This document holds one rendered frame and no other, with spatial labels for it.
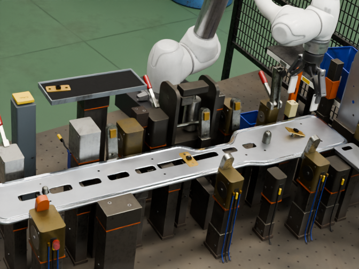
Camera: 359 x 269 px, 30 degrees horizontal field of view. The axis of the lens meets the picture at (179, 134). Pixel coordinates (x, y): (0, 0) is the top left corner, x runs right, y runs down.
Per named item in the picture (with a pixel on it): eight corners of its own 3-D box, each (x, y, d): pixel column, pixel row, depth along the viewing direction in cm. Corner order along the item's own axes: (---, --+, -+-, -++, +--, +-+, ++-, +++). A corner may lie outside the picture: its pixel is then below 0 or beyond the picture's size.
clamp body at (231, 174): (219, 266, 238) (234, 188, 219) (202, 244, 246) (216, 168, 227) (234, 260, 241) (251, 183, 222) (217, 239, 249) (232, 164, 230)
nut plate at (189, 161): (198, 165, 236) (199, 162, 235) (189, 167, 234) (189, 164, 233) (187, 151, 242) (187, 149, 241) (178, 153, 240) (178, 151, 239)
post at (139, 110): (129, 201, 262) (137, 114, 240) (123, 194, 265) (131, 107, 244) (140, 198, 264) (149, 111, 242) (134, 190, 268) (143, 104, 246)
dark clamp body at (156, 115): (143, 204, 262) (153, 121, 241) (130, 187, 270) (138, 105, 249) (160, 200, 265) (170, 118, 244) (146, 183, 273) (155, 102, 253)
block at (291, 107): (274, 178, 286) (291, 104, 266) (269, 173, 288) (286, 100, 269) (280, 176, 287) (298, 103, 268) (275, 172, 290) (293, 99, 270)
